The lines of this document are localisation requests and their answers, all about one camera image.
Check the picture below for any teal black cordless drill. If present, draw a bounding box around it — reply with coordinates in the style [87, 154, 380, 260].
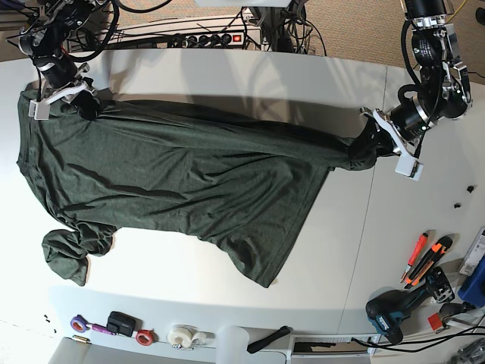
[365, 267, 455, 345]

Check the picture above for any black action camera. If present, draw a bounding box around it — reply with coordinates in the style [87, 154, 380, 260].
[106, 311, 136, 337]

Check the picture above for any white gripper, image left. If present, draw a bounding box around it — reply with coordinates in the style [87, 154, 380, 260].
[28, 62, 101, 121]

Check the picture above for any purple tape roll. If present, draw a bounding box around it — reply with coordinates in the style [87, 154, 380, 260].
[70, 315, 89, 333]

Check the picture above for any red square tag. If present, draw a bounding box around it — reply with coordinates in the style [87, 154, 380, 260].
[427, 312, 444, 331]

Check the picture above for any red tape roll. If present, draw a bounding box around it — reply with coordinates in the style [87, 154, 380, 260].
[135, 330, 154, 347]

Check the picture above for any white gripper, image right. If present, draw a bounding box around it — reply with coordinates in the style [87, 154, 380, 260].
[347, 108, 423, 180]

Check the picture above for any white plastic cup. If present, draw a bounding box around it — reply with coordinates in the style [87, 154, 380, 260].
[215, 326, 249, 364]

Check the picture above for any black power strip red switch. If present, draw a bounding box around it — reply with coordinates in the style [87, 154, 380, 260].
[166, 33, 243, 49]

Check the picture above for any orange black utility knife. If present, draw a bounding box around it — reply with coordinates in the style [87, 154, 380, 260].
[404, 236, 453, 290]

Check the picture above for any dark green t-shirt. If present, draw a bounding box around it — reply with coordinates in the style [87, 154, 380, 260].
[17, 90, 377, 287]

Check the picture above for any blue box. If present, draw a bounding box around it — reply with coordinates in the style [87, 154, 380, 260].
[458, 257, 485, 308]

